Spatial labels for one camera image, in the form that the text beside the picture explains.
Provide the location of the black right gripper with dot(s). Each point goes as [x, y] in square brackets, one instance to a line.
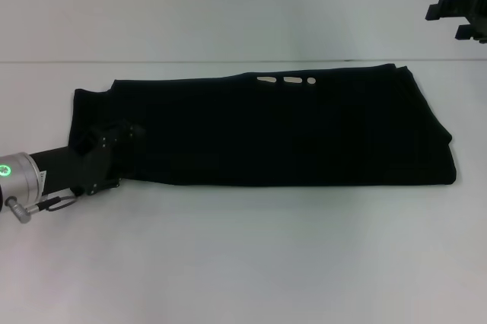
[480, 16]

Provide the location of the black t-shirt with FREE print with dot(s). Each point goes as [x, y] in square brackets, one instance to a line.
[266, 134]

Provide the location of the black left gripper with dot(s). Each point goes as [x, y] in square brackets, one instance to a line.
[83, 166]

